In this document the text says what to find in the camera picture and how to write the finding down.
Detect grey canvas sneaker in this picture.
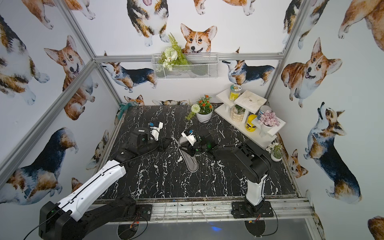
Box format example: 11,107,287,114
178,137,199,173

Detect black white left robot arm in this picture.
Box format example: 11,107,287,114
36,123,170,240

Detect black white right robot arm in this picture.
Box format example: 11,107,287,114
180,130,272,207

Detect white potted red flowers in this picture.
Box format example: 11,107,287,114
185,95,214,124

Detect green cloth ribbon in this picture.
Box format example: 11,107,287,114
116,102,136,120

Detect woven basket with plant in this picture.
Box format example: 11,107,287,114
230,105,245,122

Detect white tiered shelf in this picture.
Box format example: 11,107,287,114
214,88,287,150

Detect yellow container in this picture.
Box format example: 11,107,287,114
245,114,257,132

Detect green lidded jar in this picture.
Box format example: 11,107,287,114
229,84,242,102

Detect pink flowers white pot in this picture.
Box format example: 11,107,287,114
259,111,280,133

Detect blue grey tin can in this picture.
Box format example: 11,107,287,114
257,105,272,120

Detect small white potted plant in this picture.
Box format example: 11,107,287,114
266,142,283,162

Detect green white artificial flowers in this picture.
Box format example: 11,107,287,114
158,33,191,71

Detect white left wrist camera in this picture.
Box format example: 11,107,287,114
149,121,164,141

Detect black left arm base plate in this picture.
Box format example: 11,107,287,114
108,203,153,223

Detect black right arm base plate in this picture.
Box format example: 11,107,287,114
231,201,274,219

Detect white wire wall basket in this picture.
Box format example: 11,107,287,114
151,54,219,80

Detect aluminium frame rail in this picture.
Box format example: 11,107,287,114
138,198,314,224

